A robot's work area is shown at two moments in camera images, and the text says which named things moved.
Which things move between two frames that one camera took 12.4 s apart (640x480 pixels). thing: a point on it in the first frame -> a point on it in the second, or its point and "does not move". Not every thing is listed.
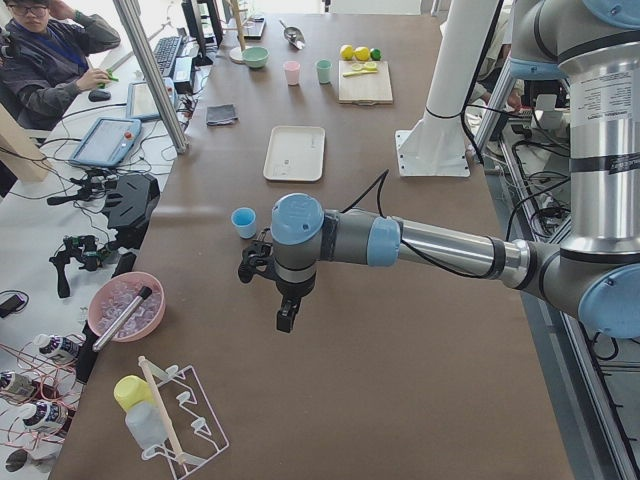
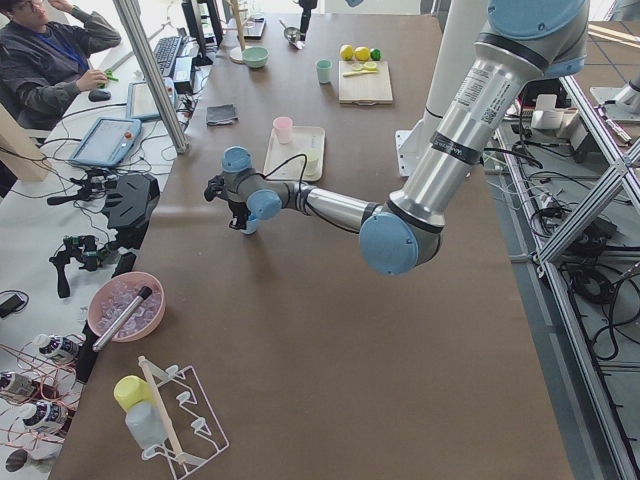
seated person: [44, 59] does not move
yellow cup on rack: [130, 389] does not move
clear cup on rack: [147, 423] does not move
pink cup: [292, 70] -> [283, 125]
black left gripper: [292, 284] -> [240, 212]
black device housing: [129, 203] does not move
